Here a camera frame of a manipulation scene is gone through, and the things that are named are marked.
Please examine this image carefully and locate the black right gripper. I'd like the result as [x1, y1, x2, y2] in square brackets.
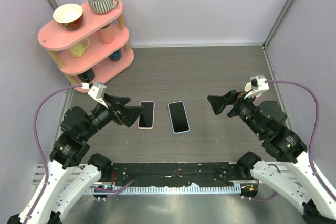
[207, 88, 265, 137]

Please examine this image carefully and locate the yellow mug on shelf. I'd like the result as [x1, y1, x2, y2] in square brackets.
[68, 38, 90, 58]

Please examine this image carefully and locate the black phone gold edge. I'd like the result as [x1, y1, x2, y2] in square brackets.
[168, 102, 190, 133]

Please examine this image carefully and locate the white slotted cable duct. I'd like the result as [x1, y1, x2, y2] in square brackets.
[83, 184, 242, 195]

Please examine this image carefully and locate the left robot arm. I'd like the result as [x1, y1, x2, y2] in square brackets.
[8, 94, 145, 223]

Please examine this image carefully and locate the pink phone case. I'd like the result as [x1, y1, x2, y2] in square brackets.
[137, 101, 155, 130]

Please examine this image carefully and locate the pink three-tier shelf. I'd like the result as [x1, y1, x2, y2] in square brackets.
[38, 2, 134, 85]

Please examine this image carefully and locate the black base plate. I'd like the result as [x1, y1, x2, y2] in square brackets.
[98, 162, 255, 188]

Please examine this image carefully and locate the pink mug on table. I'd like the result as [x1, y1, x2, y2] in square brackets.
[245, 82, 262, 98]

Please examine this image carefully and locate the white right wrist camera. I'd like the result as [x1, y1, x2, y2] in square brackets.
[244, 75, 269, 99]

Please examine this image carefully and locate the black cup on shelf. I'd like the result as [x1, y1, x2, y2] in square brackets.
[78, 68, 95, 83]

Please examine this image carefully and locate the grey striped mug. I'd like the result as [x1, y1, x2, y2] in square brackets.
[88, 0, 119, 14]

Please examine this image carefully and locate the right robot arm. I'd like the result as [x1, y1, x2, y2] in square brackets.
[207, 90, 335, 223]

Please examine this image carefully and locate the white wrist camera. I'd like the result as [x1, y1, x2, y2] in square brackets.
[81, 82, 108, 108]
[244, 75, 269, 99]

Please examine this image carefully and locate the light blue phone case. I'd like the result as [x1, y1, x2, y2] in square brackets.
[167, 101, 191, 134]

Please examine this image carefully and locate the blue cup on shelf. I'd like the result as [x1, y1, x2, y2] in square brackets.
[109, 49, 122, 61]

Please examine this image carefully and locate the red white bowl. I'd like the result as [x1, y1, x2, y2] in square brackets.
[53, 3, 84, 31]

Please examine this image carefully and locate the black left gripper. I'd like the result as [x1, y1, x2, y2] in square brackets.
[81, 92, 145, 139]

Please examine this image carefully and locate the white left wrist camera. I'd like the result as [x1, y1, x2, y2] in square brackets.
[81, 82, 108, 108]

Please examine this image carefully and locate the pink cup on shelf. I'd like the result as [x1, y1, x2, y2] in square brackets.
[97, 23, 115, 44]

